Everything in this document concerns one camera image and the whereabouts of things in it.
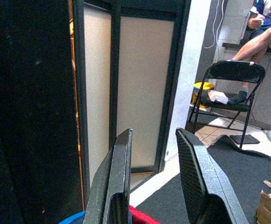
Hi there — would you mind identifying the red cloth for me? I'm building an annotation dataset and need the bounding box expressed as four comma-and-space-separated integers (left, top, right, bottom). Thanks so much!
128, 205, 161, 224

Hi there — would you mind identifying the white pink folded cloth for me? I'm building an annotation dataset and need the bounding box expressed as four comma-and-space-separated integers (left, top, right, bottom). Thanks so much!
207, 90, 229, 105

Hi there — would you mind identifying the black wooden door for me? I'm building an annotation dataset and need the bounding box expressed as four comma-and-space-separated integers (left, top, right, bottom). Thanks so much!
0, 0, 85, 224

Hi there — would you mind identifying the black metal folding chair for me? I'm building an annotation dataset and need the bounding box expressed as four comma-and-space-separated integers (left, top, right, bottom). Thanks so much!
188, 60, 266, 149

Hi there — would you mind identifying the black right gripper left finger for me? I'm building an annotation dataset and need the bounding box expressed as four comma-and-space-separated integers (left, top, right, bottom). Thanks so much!
83, 128, 134, 224

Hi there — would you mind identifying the white wall cable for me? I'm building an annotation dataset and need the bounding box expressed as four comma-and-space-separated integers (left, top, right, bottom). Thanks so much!
204, 0, 228, 49

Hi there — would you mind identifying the black flat pad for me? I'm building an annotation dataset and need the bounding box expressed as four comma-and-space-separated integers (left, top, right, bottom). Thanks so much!
229, 134, 260, 145

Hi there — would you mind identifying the black framed frosted glass door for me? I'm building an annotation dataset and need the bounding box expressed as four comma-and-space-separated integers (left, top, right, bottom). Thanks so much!
72, 0, 192, 203

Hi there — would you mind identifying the black floor mat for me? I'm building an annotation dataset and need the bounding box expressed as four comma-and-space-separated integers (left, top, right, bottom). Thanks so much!
135, 135, 271, 224

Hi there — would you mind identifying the seated person blue white shirt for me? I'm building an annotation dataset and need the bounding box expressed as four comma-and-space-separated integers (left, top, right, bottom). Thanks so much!
228, 0, 271, 105

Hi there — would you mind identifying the yellow plastic bucket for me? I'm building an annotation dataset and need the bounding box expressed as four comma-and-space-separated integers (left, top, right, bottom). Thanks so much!
191, 81, 215, 109

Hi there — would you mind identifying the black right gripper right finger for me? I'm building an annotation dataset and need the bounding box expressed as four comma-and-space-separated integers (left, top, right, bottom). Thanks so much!
175, 127, 250, 224

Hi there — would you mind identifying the blue plastic laundry basin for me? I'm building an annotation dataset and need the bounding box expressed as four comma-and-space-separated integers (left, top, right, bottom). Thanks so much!
60, 210, 86, 224

